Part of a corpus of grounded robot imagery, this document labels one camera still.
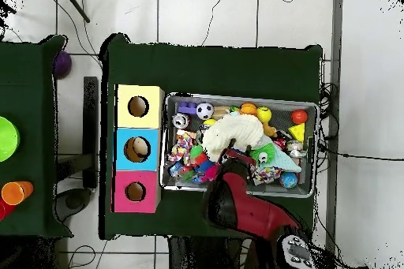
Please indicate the black rod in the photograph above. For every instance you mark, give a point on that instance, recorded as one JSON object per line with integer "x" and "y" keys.
{"x": 74, "y": 4}

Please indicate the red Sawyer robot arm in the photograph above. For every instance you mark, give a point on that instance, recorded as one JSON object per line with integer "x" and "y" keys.
{"x": 252, "y": 212}

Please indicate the orange plastic cup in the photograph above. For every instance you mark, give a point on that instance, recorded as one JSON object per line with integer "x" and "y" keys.
{"x": 16, "y": 192}

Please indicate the multicolour patterned cloth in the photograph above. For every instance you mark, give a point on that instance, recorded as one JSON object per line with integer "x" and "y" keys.
{"x": 181, "y": 149}

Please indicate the red ball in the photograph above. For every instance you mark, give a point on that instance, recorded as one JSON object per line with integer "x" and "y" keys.
{"x": 299, "y": 116}

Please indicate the purple ball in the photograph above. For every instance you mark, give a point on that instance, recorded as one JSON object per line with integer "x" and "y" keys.
{"x": 62, "y": 65}

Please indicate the orange toy basketball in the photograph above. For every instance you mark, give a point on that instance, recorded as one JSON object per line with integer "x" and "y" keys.
{"x": 249, "y": 109}

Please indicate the yellow cheese wedge toy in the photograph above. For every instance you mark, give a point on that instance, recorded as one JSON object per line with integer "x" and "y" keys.
{"x": 298, "y": 133}

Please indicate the black and white soccer ball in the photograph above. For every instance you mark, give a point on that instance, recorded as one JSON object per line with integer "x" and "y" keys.
{"x": 205, "y": 110}

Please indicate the cream knitted cloth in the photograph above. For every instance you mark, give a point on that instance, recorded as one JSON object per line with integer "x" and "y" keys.
{"x": 230, "y": 133}

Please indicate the green spiky rubber ball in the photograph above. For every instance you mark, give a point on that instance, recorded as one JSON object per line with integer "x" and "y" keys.
{"x": 268, "y": 158}

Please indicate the green plastic bowl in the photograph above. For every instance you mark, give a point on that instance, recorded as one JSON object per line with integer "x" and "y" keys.
{"x": 7, "y": 138}

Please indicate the mint green cloth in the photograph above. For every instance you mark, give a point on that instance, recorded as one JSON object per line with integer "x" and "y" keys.
{"x": 287, "y": 162}

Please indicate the crushed red drink can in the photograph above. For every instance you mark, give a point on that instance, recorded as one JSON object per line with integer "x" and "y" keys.
{"x": 180, "y": 121}

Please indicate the yellow smiley ball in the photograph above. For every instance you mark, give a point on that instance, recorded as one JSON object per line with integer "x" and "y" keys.
{"x": 264, "y": 114}

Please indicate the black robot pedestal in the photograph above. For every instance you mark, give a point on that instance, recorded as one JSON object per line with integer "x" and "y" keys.
{"x": 186, "y": 256}

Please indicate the clear mesh bin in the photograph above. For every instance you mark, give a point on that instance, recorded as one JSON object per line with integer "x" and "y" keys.
{"x": 303, "y": 188}

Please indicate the wooden box with three holes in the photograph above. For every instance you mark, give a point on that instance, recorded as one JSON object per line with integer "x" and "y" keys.
{"x": 151, "y": 149}

